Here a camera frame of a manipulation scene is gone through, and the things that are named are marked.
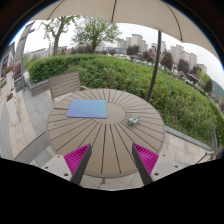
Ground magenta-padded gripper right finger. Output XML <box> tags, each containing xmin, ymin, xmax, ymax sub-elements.
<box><xmin>131</xmin><ymin>143</ymin><xmax>184</xmax><ymax>186</ymax></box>

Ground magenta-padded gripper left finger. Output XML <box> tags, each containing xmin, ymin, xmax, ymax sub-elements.
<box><xmin>41</xmin><ymin>143</ymin><xmax>93</xmax><ymax>186</ymax></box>

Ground transparent green computer mouse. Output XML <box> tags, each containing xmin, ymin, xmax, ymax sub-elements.
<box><xmin>127</xmin><ymin>115</ymin><xmax>141</xmax><ymax>127</ymax></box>

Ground blue mouse pad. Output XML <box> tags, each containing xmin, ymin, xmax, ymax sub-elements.
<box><xmin>65</xmin><ymin>99</ymin><xmax>109</xmax><ymax>120</ymax></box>

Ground grey slatted outdoor chair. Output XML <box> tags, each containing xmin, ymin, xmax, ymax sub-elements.
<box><xmin>47</xmin><ymin>70</ymin><xmax>88</xmax><ymax>103</ymax></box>

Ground green hedge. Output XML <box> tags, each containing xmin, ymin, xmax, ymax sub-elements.
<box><xmin>27</xmin><ymin>54</ymin><xmax>224</xmax><ymax>146</ymax></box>

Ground white planter box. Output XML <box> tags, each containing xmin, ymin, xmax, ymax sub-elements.
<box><xmin>5</xmin><ymin>91</ymin><xmax>21</xmax><ymax>126</ymax></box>

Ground dark curved parasol pole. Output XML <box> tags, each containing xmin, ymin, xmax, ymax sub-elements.
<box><xmin>145</xmin><ymin>30</ymin><xmax>162</xmax><ymax>103</ymax></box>

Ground distant high-rise buildings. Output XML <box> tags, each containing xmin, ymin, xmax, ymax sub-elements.
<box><xmin>116</xmin><ymin>33</ymin><xmax>208</xmax><ymax>74</ymax></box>

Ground bare-trunked leaning tree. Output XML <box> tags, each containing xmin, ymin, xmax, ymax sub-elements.
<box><xmin>41</xmin><ymin>14</ymin><xmax>79</xmax><ymax>57</ymax></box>

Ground round leafy tree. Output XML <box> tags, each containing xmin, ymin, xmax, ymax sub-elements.
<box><xmin>72</xmin><ymin>16</ymin><xmax>122</xmax><ymax>54</ymax></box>

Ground beige parasol canopy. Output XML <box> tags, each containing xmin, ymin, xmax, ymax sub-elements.
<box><xmin>29</xmin><ymin>0</ymin><xmax>219</xmax><ymax>58</ymax></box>

